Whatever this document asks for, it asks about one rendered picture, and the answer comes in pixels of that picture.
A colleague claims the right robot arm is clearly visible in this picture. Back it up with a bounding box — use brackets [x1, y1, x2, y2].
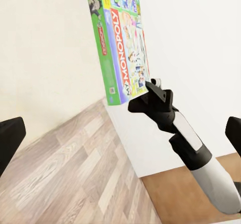
[128, 78, 241, 215]

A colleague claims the board game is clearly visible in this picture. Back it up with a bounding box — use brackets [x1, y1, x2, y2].
[88, 0, 151, 106]

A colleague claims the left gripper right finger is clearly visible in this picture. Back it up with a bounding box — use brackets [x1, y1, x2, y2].
[224, 116, 241, 157]

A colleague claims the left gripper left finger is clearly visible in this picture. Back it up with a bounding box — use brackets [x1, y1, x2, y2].
[0, 117, 26, 177]

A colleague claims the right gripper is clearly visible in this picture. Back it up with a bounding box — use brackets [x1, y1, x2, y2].
[128, 82, 173, 123]

